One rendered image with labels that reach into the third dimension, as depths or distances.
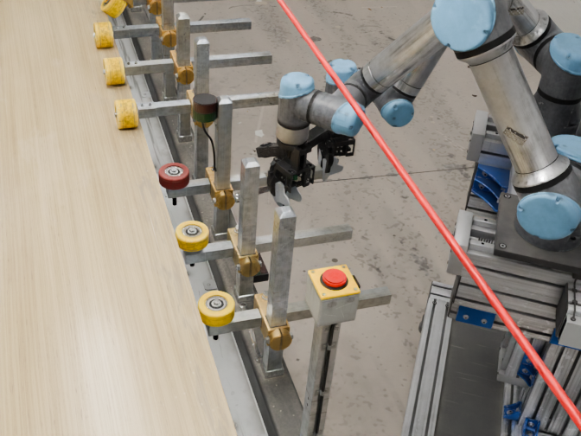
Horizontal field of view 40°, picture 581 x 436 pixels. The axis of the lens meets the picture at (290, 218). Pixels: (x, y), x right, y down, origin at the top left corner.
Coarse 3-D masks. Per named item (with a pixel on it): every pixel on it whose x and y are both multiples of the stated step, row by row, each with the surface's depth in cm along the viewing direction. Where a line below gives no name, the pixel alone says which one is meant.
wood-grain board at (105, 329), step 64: (0, 0) 281; (64, 0) 285; (0, 64) 245; (64, 64) 248; (0, 128) 217; (64, 128) 220; (128, 128) 222; (0, 192) 195; (64, 192) 197; (128, 192) 199; (0, 256) 177; (64, 256) 179; (128, 256) 180; (0, 320) 162; (64, 320) 163; (128, 320) 165; (192, 320) 166; (0, 384) 150; (64, 384) 151; (128, 384) 152; (192, 384) 153
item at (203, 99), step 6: (198, 96) 192; (204, 96) 192; (210, 96) 193; (198, 102) 190; (204, 102) 190; (210, 102) 190; (216, 120) 195; (204, 126) 196; (216, 126) 196; (210, 138) 198
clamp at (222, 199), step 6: (210, 168) 215; (210, 174) 213; (210, 180) 211; (210, 186) 211; (210, 192) 213; (216, 192) 207; (222, 192) 207; (228, 192) 207; (216, 198) 207; (222, 198) 206; (228, 198) 207; (216, 204) 207; (222, 204) 208; (228, 204) 208
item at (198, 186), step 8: (320, 168) 221; (232, 176) 214; (264, 176) 215; (320, 176) 221; (192, 184) 210; (200, 184) 210; (208, 184) 211; (232, 184) 213; (264, 184) 217; (168, 192) 208; (176, 192) 209; (184, 192) 210; (192, 192) 211; (200, 192) 212; (208, 192) 213
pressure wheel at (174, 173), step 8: (160, 168) 207; (168, 168) 208; (176, 168) 208; (184, 168) 208; (160, 176) 205; (168, 176) 204; (176, 176) 205; (184, 176) 205; (160, 184) 207; (168, 184) 205; (176, 184) 205; (184, 184) 206; (176, 200) 213
